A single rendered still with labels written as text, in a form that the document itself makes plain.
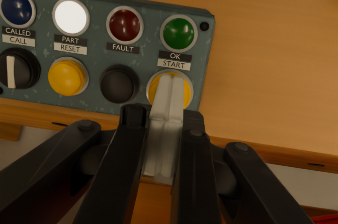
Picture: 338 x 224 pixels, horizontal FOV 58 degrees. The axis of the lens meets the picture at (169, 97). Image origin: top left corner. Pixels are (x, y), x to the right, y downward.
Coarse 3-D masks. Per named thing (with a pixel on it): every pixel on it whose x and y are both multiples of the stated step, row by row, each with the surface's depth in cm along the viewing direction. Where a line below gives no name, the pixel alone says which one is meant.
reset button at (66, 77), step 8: (56, 64) 20; (64, 64) 20; (72, 64) 20; (48, 72) 20; (56, 72) 20; (64, 72) 20; (72, 72) 20; (80, 72) 20; (48, 80) 20; (56, 80) 20; (64, 80) 20; (72, 80) 20; (80, 80) 20; (56, 88) 20; (64, 88) 20; (72, 88) 20; (80, 88) 21
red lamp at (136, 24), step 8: (112, 16) 19; (120, 16) 19; (128, 16) 19; (136, 16) 19; (112, 24) 19; (120, 24) 19; (128, 24) 19; (136, 24) 19; (112, 32) 20; (120, 32) 20; (128, 32) 19; (136, 32) 20; (120, 40) 20; (128, 40) 20
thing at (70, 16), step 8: (64, 8) 19; (72, 8) 19; (80, 8) 19; (56, 16) 19; (64, 16) 19; (72, 16) 19; (80, 16) 19; (64, 24) 20; (72, 24) 19; (80, 24) 20; (72, 32) 20
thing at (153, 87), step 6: (168, 72) 20; (156, 78) 20; (150, 84) 20; (156, 84) 20; (186, 84) 20; (150, 90) 20; (186, 90) 20; (150, 96) 20; (186, 96) 20; (150, 102) 21; (186, 102) 20
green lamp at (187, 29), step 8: (168, 24) 19; (176, 24) 19; (184, 24) 19; (168, 32) 19; (176, 32) 19; (184, 32) 19; (192, 32) 19; (168, 40) 20; (176, 40) 19; (184, 40) 19; (192, 40) 20; (176, 48) 20; (184, 48) 20
